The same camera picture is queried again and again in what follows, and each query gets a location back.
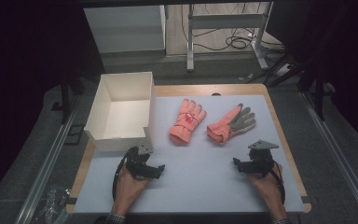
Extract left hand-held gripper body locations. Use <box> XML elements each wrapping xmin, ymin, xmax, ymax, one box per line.
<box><xmin>123</xmin><ymin>141</ymin><xmax>155</xmax><ymax>181</ymax></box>

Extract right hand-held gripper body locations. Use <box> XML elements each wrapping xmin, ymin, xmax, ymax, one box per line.
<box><xmin>243</xmin><ymin>139</ymin><xmax>280</xmax><ymax>179</ymax></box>

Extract pink glove with grey palm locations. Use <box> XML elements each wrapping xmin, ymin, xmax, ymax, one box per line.
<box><xmin>206</xmin><ymin>103</ymin><xmax>257</xmax><ymax>146</ymax></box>

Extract white cardboard box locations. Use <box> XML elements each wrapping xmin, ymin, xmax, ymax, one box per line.
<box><xmin>83</xmin><ymin>71</ymin><xmax>157</xmax><ymax>153</ymax></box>

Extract pink glove with red print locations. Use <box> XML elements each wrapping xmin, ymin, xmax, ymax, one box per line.
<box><xmin>169</xmin><ymin>98</ymin><xmax>207</xmax><ymax>146</ymax></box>

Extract person's left hand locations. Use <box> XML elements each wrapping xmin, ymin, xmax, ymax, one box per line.
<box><xmin>113</xmin><ymin>166</ymin><xmax>152</xmax><ymax>207</ymax></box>

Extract person's right hand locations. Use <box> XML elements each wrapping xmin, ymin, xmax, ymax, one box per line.
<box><xmin>246</xmin><ymin>162</ymin><xmax>286</xmax><ymax>204</ymax></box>

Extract black floor plate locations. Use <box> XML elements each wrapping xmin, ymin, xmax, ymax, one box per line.
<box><xmin>62</xmin><ymin>123</ymin><xmax>86</xmax><ymax>147</ymax></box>

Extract black stand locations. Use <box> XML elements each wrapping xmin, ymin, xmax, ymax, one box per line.
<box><xmin>297</xmin><ymin>54</ymin><xmax>337</xmax><ymax>122</ymax></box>
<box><xmin>59</xmin><ymin>69</ymin><xmax>86</xmax><ymax>126</ymax></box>

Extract white power strip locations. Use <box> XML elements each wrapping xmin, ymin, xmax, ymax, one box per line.
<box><xmin>274</xmin><ymin>63</ymin><xmax>293</xmax><ymax>77</ymax></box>

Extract clear plastic bag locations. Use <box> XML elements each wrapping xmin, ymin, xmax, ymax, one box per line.
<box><xmin>31</xmin><ymin>184</ymin><xmax>73</xmax><ymax>224</ymax></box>

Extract white cabinet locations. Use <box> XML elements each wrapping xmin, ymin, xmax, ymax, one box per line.
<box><xmin>83</xmin><ymin>4</ymin><xmax>167</xmax><ymax>54</ymax></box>

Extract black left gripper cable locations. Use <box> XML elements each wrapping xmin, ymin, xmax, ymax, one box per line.
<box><xmin>112</xmin><ymin>147</ymin><xmax>138</xmax><ymax>202</ymax></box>

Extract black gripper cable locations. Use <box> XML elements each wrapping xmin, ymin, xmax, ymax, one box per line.
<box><xmin>112</xmin><ymin>147</ymin><xmax>138</xmax><ymax>202</ymax></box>
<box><xmin>271</xmin><ymin>160</ymin><xmax>287</xmax><ymax>204</ymax></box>

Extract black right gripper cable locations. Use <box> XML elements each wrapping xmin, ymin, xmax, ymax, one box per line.
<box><xmin>271</xmin><ymin>160</ymin><xmax>287</xmax><ymax>204</ymax></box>

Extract aluminium floor rail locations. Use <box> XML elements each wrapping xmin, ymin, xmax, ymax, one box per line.
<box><xmin>299</xmin><ymin>91</ymin><xmax>358</xmax><ymax>224</ymax></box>
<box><xmin>13</xmin><ymin>94</ymin><xmax>82</xmax><ymax>224</ymax></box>

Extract black floor cables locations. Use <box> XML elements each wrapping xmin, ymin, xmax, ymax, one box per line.
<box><xmin>180</xmin><ymin>2</ymin><xmax>286</xmax><ymax>54</ymax></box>

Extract grey metal desk frame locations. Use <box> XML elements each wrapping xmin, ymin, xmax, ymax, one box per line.
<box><xmin>186</xmin><ymin>1</ymin><xmax>275</xmax><ymax>73</ymax></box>

